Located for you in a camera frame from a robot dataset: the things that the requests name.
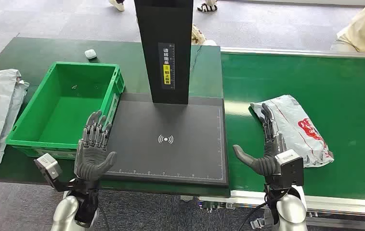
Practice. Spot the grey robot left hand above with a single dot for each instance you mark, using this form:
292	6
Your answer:
90	162

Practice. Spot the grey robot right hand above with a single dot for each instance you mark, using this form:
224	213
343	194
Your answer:
262	164

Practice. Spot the grey mailer package red print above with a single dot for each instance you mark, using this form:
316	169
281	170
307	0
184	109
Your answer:
297	127

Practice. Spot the metal conveyor fittings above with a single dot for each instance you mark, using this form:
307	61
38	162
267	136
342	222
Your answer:
216	204

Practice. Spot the pale grey mailer package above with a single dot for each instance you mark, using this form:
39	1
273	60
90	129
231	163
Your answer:
16	105

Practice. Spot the green conveyor belt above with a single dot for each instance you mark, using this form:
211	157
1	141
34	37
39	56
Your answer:
345	95

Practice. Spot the green plastic crate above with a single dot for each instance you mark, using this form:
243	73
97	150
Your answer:
67	105

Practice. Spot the black scanner platform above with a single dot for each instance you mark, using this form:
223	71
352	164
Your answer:
169	159

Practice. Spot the white earbuds case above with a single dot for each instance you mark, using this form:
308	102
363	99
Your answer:
90	54

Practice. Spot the green table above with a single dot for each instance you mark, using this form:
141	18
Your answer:
42	51

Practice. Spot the black scanner column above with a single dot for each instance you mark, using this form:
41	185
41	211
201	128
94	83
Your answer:
163	25

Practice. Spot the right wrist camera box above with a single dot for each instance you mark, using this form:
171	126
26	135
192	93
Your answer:
291	169

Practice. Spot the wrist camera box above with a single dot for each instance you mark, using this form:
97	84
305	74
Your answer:
291	169
49	167

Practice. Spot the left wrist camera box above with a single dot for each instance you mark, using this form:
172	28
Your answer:
49	167

